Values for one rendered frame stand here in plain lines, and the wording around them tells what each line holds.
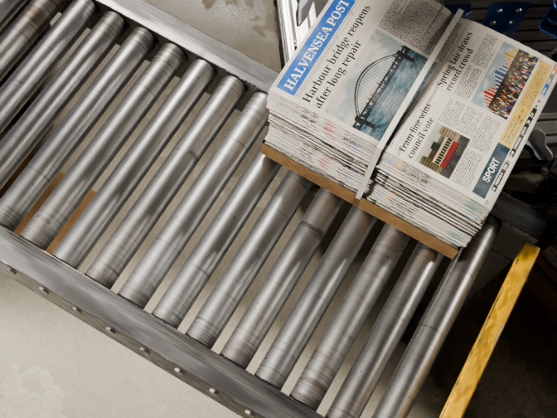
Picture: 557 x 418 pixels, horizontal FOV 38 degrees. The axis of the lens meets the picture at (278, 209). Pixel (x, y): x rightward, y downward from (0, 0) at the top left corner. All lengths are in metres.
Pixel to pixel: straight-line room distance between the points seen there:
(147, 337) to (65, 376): 0.85
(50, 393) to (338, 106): 1.21
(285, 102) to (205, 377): 0.45
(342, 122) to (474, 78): 0.22
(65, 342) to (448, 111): 1.26
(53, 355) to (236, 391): 0.94
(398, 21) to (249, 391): 0.62
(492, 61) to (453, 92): 0.09
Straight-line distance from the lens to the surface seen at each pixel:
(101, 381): 2.13
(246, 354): 1.31
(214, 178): 1.40
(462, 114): 1.26
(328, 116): 1.21
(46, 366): 2.16
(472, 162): 1.22
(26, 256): 1.38
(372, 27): 1.30
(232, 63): 1.51
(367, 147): 1.21
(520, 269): 1.42
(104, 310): 1.34
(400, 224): 1.37
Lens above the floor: 2.08
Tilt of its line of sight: 68 degrees down
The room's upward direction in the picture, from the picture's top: 12 degrees clockwise
